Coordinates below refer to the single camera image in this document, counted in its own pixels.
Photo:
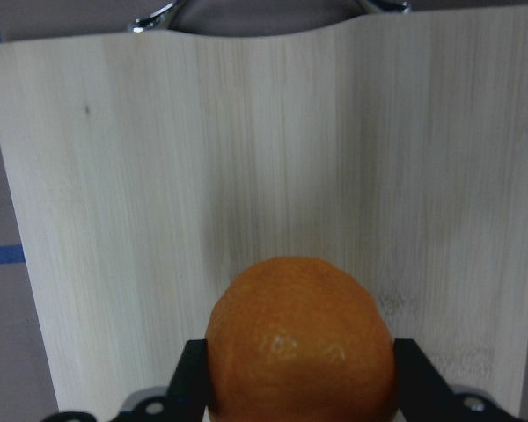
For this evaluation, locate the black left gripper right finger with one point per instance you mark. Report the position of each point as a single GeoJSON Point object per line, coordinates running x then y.
{"type": "Point", "coordinates": [423, 394]}

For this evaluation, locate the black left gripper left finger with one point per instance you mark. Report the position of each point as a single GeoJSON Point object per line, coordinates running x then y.
{"type": "Point", "coordinates": [189, 391]}

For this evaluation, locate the orange fruit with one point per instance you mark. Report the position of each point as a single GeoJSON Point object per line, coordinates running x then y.
{"type": "Point", "coordinates": [297, 339]}

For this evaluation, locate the bamboo cutting board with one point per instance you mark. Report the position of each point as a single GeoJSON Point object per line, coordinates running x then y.
{"type": "Point", "coordinates": [148, 170]}

